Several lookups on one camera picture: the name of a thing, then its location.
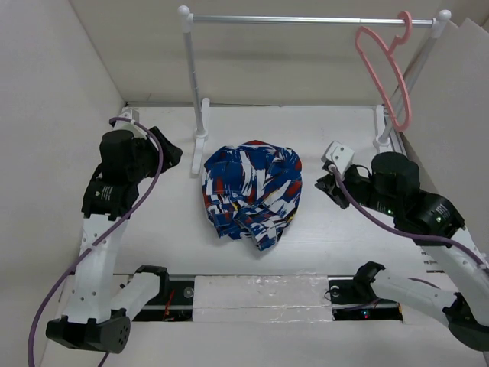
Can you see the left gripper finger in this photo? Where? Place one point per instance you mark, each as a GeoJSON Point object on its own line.
{"type": "Point", "coordinates": [170, 161]}
{"type": "Point", "coordinates": [170, 151]}

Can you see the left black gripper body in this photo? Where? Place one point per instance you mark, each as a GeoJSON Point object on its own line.
{"type": "Point", "coordinates": [148, 159]}

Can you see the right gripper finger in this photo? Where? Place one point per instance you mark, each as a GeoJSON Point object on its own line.
{"type": "Point", "coordinates": [330, 188]}
{"type": "Point", "coordinates": [334, 173]}

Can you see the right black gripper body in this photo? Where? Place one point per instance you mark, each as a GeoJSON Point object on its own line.
{"type": "Point", "coordinates": [386, 202]}

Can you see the blue patterned trousers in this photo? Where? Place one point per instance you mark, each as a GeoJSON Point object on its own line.
{"type": "Point", "coordinates": [252, 191]}

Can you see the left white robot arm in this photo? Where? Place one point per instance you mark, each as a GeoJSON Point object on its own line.
{"type": "Point", "coordinates": [95, 319]}

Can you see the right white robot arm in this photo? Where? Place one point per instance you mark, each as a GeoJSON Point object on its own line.
{"type": "Point", "coordinates": [434, 225]}

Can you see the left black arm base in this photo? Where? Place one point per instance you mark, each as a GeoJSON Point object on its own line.
{"type": "Point", "coordinates": [175, 305]}

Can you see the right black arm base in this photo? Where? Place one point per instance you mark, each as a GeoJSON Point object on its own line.
{"type": "Point", "coordinates": [348, 305]}

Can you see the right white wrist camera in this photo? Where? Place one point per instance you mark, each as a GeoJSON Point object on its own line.
{"type": "Point", "coordinates": [338, 154]}

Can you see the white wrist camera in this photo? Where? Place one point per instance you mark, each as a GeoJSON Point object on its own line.
{"type": "Point", "coordinates": [129, 120]}
{"type": "Point", "coordinates": [338, 154]}

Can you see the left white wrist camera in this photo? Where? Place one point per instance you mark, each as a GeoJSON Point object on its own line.
{"type": "Point", "coordinates": [129, 120]}

